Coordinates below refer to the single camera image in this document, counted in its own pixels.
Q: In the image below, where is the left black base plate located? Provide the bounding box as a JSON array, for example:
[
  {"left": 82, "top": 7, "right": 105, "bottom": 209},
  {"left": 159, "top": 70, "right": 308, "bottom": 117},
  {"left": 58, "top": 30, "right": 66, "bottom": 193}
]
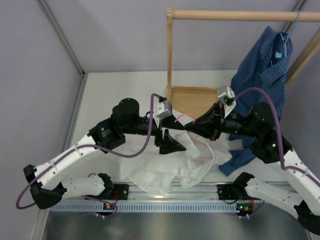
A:
[{"left": 85, "top": 184, "right": 129, "bottom": 201}]

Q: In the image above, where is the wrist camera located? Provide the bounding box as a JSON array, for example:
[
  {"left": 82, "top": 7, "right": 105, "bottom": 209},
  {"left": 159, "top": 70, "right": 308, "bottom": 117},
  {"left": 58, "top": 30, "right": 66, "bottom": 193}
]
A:
[
  {"left": 217, "top": 85, "right": 236, "bottom": 118},
  {"left": 153, "top": 97, "right": 173, "bottom": 120}
]

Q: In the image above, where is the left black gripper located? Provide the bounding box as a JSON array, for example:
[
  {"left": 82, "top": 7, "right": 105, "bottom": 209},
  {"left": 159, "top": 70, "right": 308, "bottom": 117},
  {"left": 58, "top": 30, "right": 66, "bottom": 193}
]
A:
[{"left": 122, "top": 112, "right": 186, "bottom": 153}]

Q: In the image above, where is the slotted grey cable duct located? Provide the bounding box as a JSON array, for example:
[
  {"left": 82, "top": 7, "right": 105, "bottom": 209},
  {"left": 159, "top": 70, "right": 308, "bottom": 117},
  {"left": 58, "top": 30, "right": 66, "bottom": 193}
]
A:
[{"left": 50, "top": 201, "right": 252, "bottom": 213}]

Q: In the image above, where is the aluminium mounting rail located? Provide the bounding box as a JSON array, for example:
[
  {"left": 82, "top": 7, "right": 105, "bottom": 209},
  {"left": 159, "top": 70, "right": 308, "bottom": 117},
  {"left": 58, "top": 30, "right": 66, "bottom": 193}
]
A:
[{"left": 41, "top": 181, "right": 313, "bottom": 201}]

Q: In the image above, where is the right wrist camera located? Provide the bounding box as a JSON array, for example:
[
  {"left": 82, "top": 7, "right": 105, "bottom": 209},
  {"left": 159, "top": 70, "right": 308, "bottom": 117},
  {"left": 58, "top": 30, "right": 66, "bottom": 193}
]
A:
[{"left": 217, "top": 85, "right": 236, "bottom": 118}]

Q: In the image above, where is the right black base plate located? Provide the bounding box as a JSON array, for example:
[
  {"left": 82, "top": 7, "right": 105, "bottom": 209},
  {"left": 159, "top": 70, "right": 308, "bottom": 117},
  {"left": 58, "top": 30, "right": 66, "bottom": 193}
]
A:
[{"left": 217, "top": 183, "right": 248, "bottom": 204}]

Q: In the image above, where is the wooden clothes rack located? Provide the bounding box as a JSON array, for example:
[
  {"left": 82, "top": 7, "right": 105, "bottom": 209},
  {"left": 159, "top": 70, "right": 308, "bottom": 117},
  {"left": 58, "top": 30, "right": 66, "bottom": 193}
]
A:
[{"left": 166, "top": 6, "right": 320, "bottom": 117}]

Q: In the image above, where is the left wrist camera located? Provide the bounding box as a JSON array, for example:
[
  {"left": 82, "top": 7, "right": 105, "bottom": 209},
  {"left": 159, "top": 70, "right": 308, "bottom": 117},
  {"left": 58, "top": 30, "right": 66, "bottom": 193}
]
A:
[{"left": 153, "top": 97, "right": 173, "bottom": 120}]

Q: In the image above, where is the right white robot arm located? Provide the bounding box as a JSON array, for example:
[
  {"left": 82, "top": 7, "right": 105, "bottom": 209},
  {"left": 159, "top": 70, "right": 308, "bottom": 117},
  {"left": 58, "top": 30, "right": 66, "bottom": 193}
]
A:
[{"left": 184, "top": 102, "right": 320, "bottom": 235}]

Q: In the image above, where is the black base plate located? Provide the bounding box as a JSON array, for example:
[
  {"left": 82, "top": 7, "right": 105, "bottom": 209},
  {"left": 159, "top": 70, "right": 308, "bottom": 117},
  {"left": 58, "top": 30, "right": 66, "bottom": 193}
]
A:
[
  {"left": 85, "top": 184, "right": 129, "bottom": 201},
  {"left": 217, "top": 183, "right": 248, "bottom": 204}
]

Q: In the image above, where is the pink wire hanger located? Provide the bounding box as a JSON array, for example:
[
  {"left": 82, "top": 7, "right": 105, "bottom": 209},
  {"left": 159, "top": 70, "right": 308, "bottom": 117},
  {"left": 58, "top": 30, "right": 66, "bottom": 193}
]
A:
[{"left": 174, "top": 111, "right": 214, "bottom": 160}]

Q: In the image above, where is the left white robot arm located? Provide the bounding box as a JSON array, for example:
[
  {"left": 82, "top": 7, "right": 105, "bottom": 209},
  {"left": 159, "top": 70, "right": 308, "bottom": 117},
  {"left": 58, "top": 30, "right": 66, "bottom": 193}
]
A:
[{"left": 23, "top": 95, "right": 186, "bottom": 209}]

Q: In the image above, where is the aluminium corner post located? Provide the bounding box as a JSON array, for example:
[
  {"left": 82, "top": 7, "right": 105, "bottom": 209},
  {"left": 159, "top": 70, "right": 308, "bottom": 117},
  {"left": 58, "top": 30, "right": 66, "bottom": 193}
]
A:
[{"left": 37, "top": 0, "right": 87, "bottom": 76}]

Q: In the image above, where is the blue checked shirt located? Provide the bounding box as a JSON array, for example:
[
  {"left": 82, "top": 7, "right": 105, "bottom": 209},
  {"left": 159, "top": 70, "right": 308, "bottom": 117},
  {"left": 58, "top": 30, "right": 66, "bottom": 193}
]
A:
[{"left": 218, "top": 26, "right": 293, "bottom": 177}]

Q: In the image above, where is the blue wire hanger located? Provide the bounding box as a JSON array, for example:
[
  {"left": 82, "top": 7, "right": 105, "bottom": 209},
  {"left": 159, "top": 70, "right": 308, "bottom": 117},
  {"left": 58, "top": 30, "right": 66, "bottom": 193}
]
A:
[{"left": 271, "top": 10, "right": 301, "bottom": 66}]

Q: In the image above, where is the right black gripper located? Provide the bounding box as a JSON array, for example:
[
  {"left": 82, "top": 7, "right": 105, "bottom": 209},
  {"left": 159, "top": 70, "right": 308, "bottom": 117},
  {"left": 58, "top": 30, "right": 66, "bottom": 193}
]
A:
[{"left": 185, "top": 102, "right": 260, "bottom": 143}]

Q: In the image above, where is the white shirt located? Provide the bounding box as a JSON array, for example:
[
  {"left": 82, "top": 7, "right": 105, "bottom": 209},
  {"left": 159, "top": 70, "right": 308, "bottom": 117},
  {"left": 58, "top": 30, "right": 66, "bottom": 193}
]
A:
[{"left": 118, "top": 109, "right": 232, "bottom": 195}]

